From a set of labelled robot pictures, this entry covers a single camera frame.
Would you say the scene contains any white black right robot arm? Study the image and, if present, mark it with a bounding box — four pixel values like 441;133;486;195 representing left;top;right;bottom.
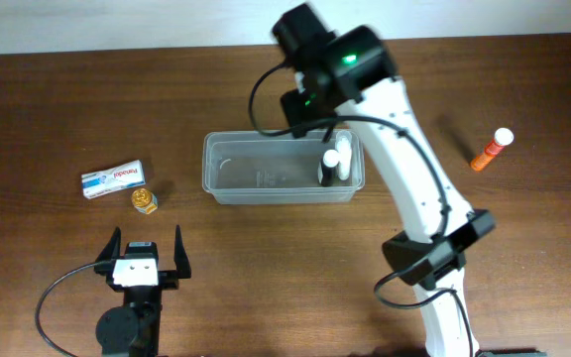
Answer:
273;4;495;356

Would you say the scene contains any orange tube white cap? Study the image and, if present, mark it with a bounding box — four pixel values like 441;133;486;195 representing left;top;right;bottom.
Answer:
470;128;514;172

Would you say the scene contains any gold-lidded balm jar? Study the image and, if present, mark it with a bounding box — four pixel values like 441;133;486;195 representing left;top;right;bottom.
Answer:
131;188;159;214

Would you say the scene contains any white Panadol medicine box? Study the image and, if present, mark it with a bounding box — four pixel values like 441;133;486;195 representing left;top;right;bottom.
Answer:
81;160;146;199

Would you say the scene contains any black bottle white cap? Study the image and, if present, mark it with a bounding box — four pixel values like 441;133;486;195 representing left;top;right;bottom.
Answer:
317;149;340;187

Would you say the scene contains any white translucent tube bottle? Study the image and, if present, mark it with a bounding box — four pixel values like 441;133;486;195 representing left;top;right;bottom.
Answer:
335;130;352;180

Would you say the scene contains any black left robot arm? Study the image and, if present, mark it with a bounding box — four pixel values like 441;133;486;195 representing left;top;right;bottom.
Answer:
94;226;191;356

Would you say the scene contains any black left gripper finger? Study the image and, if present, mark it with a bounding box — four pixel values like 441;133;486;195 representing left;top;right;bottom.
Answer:
173;225;191;279
93;227;121;275

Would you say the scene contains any clear plastic container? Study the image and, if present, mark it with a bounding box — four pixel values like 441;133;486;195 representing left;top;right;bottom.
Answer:
202;130;365;205

